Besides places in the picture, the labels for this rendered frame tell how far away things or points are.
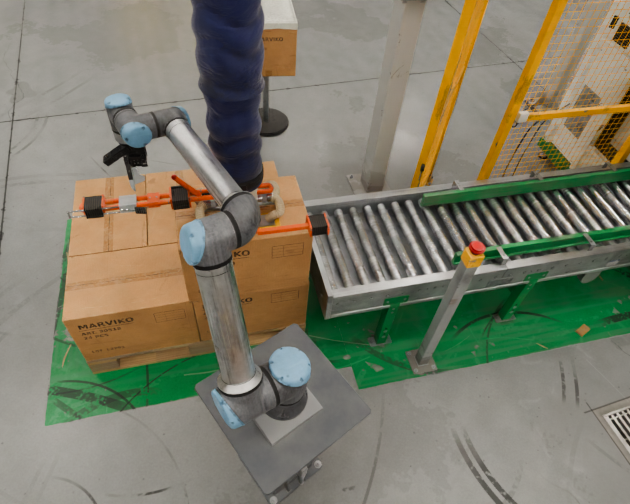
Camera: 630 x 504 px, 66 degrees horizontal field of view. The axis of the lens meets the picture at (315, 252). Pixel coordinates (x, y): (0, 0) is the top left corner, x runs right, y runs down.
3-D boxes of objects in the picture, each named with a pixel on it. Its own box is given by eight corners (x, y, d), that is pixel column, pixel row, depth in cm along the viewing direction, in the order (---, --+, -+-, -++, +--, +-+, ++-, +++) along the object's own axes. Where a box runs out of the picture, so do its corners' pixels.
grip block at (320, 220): (324, 220, 211) (325, 212, 207) (329, 234, 205) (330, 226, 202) (305, 222, 209) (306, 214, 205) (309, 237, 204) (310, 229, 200)
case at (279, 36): (237, 38, 399) (234, -14, 368) (286, 38, 405) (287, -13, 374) (241, 77, 361) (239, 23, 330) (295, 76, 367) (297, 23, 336)
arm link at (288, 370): (313, 392, 179) (321, 370, 166) (274, 415, 171) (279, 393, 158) (291, 359, 187) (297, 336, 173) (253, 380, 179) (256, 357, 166)
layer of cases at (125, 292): (273, 205, 343) (273, 160, 313) (305, 323, 282) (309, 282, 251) (94, 226, 319) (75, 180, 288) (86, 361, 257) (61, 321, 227)
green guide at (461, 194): (631, 168, 332) (638, 158, 325) (641, 178, 325) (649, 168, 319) (415, 195, 299) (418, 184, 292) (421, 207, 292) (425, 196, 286)
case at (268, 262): (292, 229, 275) (295, 174, 245) (308, 284, 250) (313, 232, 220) (183, 242, 262) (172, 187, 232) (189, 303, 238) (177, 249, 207)
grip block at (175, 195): (190, 193, 216) (188, 183, 211) (191, 208, 210) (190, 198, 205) (170, 195, 214) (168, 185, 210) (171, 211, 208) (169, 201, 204)
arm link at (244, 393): (279, 416, 167) (241, 217, 132) (233, 442, 159) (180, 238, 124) (258, 391, 178) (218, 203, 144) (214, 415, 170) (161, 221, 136)
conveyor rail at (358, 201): (616, 182, 345) (631, 161, 331) (621, 186, 342) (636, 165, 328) (300, 223, 297) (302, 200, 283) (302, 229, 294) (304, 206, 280)
